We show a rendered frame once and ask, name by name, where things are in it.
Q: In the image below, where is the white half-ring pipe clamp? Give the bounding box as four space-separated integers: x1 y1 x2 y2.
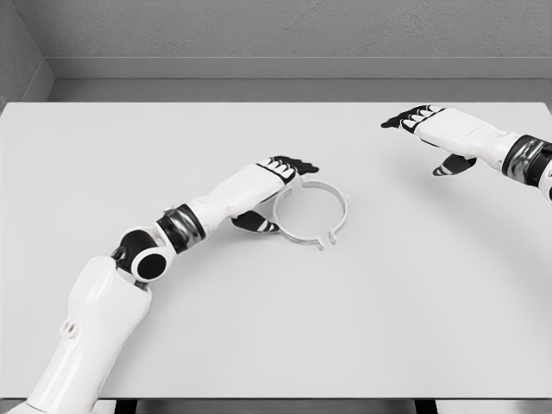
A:
272 180 325 253
302 178 352 244

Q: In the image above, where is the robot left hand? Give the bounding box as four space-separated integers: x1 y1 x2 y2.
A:
213 155 322 235

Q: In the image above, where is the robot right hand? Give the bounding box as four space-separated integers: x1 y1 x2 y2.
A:
379 103 498 178

